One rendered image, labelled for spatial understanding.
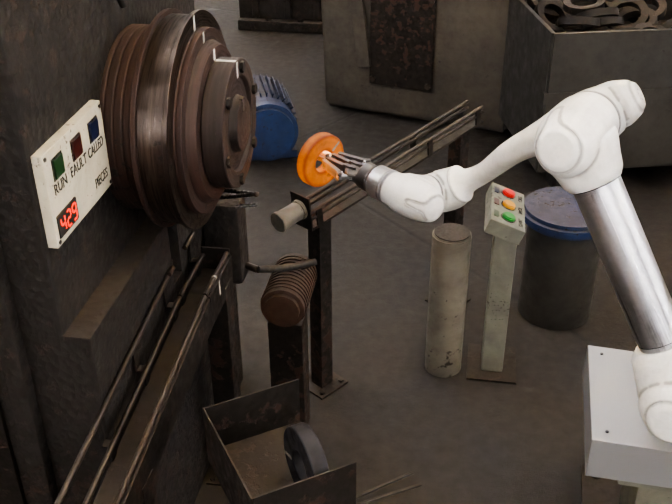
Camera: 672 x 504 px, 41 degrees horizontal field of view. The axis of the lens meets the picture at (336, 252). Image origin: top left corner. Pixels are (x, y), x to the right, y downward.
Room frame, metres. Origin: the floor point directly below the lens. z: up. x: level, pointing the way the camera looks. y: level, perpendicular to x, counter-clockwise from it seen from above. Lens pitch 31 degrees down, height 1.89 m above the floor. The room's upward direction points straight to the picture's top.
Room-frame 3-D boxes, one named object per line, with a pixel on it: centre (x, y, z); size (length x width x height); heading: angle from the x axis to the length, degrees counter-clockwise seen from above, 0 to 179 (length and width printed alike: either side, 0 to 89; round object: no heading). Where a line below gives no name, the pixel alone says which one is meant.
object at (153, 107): (1.83, 0.32, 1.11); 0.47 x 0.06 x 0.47; 171
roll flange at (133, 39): (1.84, 0.40, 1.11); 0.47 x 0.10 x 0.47; 171
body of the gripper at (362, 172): (2.18, -0.07, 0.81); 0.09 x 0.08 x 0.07; 46
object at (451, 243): (2.36, -0.35, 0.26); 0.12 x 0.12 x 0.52
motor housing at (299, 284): (2.13, 0.13, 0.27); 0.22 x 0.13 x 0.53; 171
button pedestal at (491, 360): (2.38, -0.52, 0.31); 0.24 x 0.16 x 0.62; 171
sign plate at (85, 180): (1.51, 0.48, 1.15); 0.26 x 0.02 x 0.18; 171
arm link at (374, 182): (2.13, -0.12, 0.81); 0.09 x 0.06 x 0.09; 136
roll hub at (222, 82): (1.81, 0.22, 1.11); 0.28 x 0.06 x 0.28; 171
